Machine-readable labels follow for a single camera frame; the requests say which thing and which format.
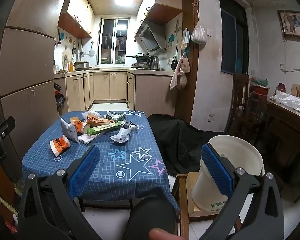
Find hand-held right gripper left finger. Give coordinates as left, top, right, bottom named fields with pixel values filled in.
left=17, top=145, right=103, bottom=240

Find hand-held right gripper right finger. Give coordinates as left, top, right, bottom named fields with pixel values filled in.
left=200, top=144, right=284, bottom=240

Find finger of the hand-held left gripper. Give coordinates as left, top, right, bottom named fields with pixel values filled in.
left=0, top=116, right=16, bottom=142

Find white plastic bucket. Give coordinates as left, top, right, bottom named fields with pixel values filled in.
left=191, top=135, right=264, bottom=212

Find orange snack box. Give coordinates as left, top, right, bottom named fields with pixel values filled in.
left=86, top=113, right=110, bottom=128

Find clear plastic bag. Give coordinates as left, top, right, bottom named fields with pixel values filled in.
left=81, top=109, right=100, bottom=120

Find person's right hand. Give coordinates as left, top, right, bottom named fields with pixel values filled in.
left=149, top=227, right=182, bottom=240

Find blue star-print tablecloth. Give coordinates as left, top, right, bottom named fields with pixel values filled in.
left=22, top=110, right=173, bottom=202

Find flat white box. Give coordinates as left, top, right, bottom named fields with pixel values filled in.
left=78, top=132, right=102, bottom=145

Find orange print paper cup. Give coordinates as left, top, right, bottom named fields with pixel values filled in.
left=49, top=134, right=71, bottom=158

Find torn white carton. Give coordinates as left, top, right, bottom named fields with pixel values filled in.
left=61, top=118, right=80, bottom=145

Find orange white carton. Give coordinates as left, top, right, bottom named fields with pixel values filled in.
left=69, top=116, right=90, bottom=133

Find long green box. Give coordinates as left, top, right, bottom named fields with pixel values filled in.
left=86, top=121, right=127, bottom=135

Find crumpled white wrapper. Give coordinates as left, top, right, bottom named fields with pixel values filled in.
left=109, top=127, right=132, bottom=145

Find dark wooden stool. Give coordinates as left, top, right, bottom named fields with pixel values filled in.
left=171, top=174, right=243, bottom=240

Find green white packet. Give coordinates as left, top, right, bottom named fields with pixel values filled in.
left=104, top=111, right=127, bottom=122

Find small dark wrapper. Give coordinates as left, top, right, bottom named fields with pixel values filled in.
left=122, top=122, right=138, bottom=131

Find black plastic bag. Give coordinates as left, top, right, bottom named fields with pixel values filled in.
left=54, top=82, right=66, bottom=111

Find beige refrigerator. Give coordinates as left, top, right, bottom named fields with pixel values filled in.
left=0, top=0, right=74, bottom=183

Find beige lower kitchen cabinets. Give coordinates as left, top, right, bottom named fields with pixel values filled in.
left=54, top=70, right=180, bottom=117

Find brown wooden chair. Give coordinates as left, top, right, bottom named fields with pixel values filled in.
left=226, top=72, right=250, bottom=135

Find brown wooden dining table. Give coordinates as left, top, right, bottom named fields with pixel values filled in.
left=250, top=97, right=300, bottom=203

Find red basin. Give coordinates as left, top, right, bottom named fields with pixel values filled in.
left=250, top=79, right=270, bottom=96

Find brown hanging bag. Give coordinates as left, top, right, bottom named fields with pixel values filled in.
left=176, top=75, right=188, bottom=90

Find round white cutting board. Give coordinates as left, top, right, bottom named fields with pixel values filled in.
left=62, top=50, right=72, bottom=67

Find white plastic sheet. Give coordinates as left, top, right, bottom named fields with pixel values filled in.
left=270, top=90, right=300, bottom=118

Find steel rice cooker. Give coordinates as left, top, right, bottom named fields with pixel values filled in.
left=74, top=61, right=90, bottom=71

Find pink hanging cloth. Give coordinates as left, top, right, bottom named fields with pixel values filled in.
left=169, top=55, right=191, bottom=90

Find small black hanging pan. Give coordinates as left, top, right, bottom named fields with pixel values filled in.
left=171, top=44, right=179, bottom=71

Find gas stove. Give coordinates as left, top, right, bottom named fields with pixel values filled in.
left=130, top=62, right=150, bottom=70

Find black wok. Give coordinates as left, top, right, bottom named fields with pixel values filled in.
left=126, top=53, right=150, bottom=63

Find steel kettle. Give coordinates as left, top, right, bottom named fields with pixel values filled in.
left=147, top=55, right=161, bottom=70

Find kitchen window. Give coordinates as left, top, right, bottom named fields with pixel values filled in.
left=97, top=17, right=131, bottom=67

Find dark interior window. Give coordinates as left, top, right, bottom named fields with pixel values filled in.
left=219, top=0, right=249, bottom=75

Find small hanging plastic bags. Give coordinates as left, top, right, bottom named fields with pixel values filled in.
left=180, top=27, right=191, bottom=50

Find white hanging plastic bag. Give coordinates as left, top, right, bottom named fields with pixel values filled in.
left=191, top=10, right=207, bottom=44

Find beige upper kitchen cabinet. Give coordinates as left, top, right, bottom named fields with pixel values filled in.
left=135, top=0, right=183, bottom=27
left=57, top=0, right=95, bottom=39

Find steel range hood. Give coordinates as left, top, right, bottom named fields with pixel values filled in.
left=134, top=22, right=167, bottom=54

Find brown wooden door frame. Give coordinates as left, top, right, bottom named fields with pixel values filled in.
left=175, top=0, right=201, bottom=123

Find white wall cable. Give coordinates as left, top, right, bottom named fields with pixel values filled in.
left=283, top=64, right=300, bottom=73

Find flower wall decal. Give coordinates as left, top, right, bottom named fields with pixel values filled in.
left=167, top=20, right=183, bottom=50

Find framed wall picture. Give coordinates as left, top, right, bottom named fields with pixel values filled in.
left=277, top=10, right=300, bottom=39

